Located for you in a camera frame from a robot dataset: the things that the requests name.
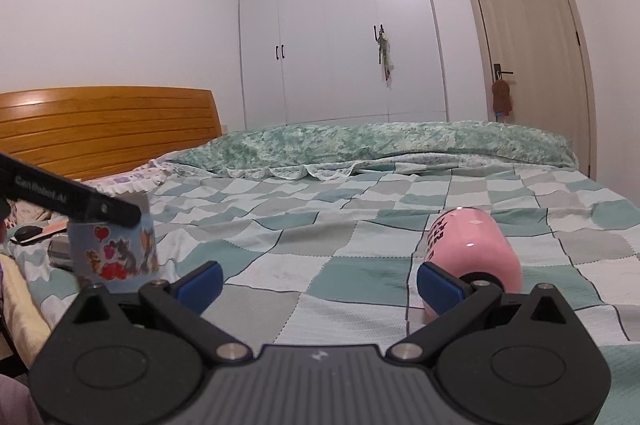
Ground checkered green bed sheet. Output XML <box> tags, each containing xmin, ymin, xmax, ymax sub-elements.
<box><xmin>8</xmin><ymin>158</ymin><xmax>640</xmax><ymax>425</ymax></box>

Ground white wardrobe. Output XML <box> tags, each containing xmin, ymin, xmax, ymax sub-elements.
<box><xmin>240</xmin><ymin>0</ymin><xmax>448</xmax><ymax>129</ymax></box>

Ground green floral duvet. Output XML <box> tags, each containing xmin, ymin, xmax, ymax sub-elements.
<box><xmin>162</xmin><ymin>120</ymin><xmax>579</xmax><ymax>179</ymax></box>

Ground orange wooden headboard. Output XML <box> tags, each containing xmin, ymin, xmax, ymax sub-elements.
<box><xmin>1</xmin><ymin>86</ymin><xmax>222</xmax><ymax>180</ymax></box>

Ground pink flat card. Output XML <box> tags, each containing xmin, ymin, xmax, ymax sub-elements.
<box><xmin>11</xmin><ymin>223</ymin><xmax>67</xmax><ymax>246</ymax></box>

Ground blue cartoon cup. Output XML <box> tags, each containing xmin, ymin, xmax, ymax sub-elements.
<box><xmin>67</xmin><ymin>193</ymin><xmax>160</xmax><ymax>293</ymax></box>

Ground pink lettered cup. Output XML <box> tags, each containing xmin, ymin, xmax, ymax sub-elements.
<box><xmin>419</xmin><ymin>207</ymin><xmax>523</xmax><ymax>319</ymax></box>

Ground black door handle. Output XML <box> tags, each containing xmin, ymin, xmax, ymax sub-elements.
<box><xmin>492</xmin><ymin>63</ymin><xmax>513</xmax><ymax>81</ymax></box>

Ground brown plush toy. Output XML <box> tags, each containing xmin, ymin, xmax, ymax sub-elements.
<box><xmin>491</xmin><ymin>78</ymin><xmax>513</xmax><ymax>118</ymax></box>

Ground green hanging ornament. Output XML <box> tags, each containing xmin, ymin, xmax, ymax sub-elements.
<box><xmin>374</xmin><ymin>24</ymin><xmax>394</xmax><ymax>87</ymax></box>

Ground beige wooden door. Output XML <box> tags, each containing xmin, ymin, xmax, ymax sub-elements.
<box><xmin>471</xmin><ymin>0</ymin><xmax>597</xmax><ymax>178</ymax></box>

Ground purple floral pillow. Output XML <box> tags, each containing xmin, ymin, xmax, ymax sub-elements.
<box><xmin>82</xmin><ymin>160</ymin><xmax>174</xmax><ymax>196</ymax></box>

